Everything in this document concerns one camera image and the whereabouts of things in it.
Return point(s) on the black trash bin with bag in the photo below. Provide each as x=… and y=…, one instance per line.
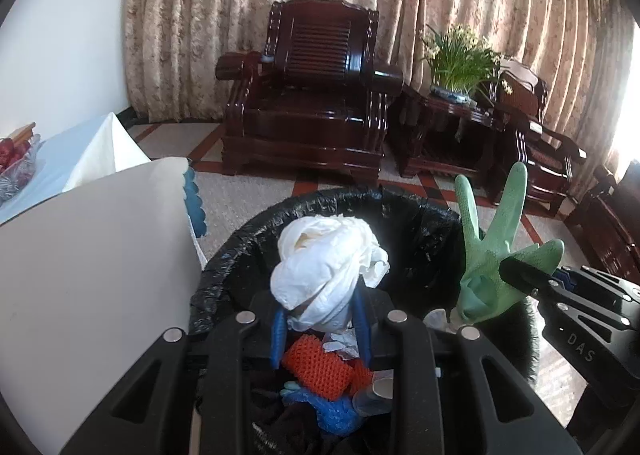
x=425, y=235

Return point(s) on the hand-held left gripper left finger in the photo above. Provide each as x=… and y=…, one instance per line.
x=278, y=340

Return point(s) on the dark wooden side table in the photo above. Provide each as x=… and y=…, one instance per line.
x=445, y=135

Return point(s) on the clear plastic cup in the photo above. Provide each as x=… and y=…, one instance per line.
x=372, y=395

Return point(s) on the white tissue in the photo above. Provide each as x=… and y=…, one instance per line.
x=325, y=265

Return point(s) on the light blue tablecloth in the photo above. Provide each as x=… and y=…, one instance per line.
x=90, y=155

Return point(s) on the potted green plant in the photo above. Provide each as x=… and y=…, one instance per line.
x=460, y=65

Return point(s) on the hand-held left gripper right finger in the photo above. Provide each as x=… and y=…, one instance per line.
x=362, y=335

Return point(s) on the dark wooden armchair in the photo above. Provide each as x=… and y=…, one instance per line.
x=540, y=150
x=310, y=115

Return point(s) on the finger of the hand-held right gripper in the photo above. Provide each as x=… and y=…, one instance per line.
x=575, y=335
x=600, y=292

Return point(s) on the green rubber glove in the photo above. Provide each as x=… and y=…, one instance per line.
x=485, y=265

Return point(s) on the white paper scraps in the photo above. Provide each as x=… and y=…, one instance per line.
x=342, y=342

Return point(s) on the blue foam net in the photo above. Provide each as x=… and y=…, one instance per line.
x=330, y=415

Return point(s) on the orange foam net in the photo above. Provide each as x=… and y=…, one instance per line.
x=315, y=370

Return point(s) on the patterned beige curtain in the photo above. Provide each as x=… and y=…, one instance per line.
x=200, y=10

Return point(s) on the blue scalloped table edge trim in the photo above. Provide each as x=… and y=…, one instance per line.
x=195, y=205

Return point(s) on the dark wooden chair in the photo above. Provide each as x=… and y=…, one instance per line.
x=610, y=230

